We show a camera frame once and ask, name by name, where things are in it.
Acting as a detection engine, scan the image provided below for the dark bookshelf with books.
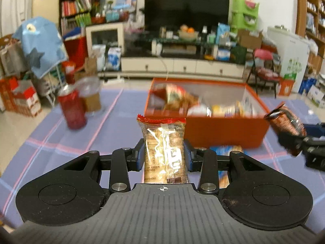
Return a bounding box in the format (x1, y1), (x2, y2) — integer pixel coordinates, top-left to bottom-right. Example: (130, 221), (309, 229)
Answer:
(59, 0), (106, 35)

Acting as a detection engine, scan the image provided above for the purple plaid tablecloth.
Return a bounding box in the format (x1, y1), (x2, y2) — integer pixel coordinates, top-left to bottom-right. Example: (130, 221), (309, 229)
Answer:
(1, 89), (324, 232)

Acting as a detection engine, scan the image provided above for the green plastic shelf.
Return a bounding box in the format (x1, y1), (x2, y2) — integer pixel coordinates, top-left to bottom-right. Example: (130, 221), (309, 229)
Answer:
(231, 0), (259, 33)

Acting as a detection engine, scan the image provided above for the black television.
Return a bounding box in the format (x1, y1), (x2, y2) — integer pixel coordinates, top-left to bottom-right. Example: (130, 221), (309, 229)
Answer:
(144, 0), (229, 32)

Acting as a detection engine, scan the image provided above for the clear plastic jar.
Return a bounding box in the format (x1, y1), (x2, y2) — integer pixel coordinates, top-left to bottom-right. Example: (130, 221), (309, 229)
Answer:
(75, 76), (102, 113)

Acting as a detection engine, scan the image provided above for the red soda can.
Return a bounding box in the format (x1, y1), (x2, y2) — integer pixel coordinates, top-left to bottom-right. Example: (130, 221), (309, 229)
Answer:
(58, 84), (87, 130)

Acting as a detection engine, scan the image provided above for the white small cabinet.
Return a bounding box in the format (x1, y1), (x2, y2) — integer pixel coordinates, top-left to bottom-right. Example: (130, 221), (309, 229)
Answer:
(85, 22), (125, 56)

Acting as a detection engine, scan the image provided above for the dark red cookie packet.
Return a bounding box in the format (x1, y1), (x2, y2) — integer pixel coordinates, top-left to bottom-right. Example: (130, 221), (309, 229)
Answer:
(264, 101), (308, 157)

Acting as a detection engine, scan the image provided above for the white chest freezer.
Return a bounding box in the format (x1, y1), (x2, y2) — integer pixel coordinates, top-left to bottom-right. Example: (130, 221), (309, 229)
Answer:
(267, 26), (310, 93)

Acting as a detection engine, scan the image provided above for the fruit bowl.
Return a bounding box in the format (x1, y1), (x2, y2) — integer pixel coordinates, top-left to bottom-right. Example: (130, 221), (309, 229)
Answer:
(178, 24), (199, 41)

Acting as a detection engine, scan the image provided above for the peanut snack bag red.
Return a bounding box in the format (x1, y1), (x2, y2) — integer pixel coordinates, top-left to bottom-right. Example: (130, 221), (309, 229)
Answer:
(164, 84), (199, 112)

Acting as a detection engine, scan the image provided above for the blue star fabric cover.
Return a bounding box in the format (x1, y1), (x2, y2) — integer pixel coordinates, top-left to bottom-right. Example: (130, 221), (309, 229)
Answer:
(12, 16), (68, 79)

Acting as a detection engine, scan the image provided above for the brown cardboard box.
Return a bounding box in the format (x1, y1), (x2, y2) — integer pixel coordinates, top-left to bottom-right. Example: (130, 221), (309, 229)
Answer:
(237, 29), (263, 50)

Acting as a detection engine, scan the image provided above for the red folding chair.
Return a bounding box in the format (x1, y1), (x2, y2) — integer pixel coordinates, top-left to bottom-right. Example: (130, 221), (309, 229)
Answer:
(246, 49), (281, 98)

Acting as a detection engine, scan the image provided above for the white tv stand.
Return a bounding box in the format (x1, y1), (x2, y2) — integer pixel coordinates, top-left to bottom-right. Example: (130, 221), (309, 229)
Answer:
(120, 56), (246, 80)

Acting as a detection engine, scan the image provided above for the orange cardboard box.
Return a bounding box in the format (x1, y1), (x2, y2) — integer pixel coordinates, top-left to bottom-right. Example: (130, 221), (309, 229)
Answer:
(144, 78), (269, 149)

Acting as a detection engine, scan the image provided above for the clear biscuit packet red top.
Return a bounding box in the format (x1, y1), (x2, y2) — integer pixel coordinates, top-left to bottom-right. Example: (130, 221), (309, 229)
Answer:
(137, 115), (188, 184)

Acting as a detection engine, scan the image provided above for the blue cookie packet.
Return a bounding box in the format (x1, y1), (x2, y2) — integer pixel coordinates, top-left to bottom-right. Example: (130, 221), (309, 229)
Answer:
(210, 145), (244, 188)

